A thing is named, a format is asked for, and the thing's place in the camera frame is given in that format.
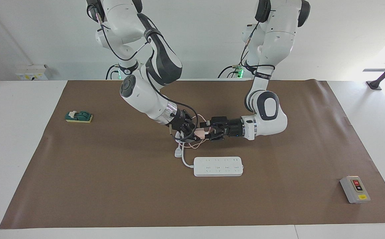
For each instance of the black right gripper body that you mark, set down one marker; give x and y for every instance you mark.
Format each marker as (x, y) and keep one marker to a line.
(182, 124)

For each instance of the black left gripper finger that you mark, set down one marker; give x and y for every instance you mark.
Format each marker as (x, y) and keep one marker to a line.
(212, 136)

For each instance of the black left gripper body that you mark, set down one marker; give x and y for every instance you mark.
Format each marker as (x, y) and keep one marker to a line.
(234, 128)

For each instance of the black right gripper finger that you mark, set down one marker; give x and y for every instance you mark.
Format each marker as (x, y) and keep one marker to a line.
(189, 137)
(206, 124)
(194, 122)

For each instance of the pink charger adapter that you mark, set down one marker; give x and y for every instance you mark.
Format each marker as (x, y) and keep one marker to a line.
(201, 133)

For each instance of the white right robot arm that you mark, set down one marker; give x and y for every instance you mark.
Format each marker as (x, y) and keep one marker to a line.
(145, 96)

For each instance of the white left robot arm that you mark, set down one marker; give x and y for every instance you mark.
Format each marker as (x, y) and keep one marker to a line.
(278, 33)

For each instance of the white power strip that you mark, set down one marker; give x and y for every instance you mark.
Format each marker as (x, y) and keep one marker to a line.
(218, 166)

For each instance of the brown table mat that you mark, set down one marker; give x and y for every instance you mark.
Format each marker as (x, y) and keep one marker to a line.
(112, 186)

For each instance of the green knife switch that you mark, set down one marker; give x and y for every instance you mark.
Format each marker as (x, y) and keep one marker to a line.
(79, 117)

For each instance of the grey on-off switch box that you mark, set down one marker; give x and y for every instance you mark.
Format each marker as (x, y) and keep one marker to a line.
(355, 190)

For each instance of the white wall outlet box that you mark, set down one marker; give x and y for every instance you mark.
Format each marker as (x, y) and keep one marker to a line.
(31, 73)

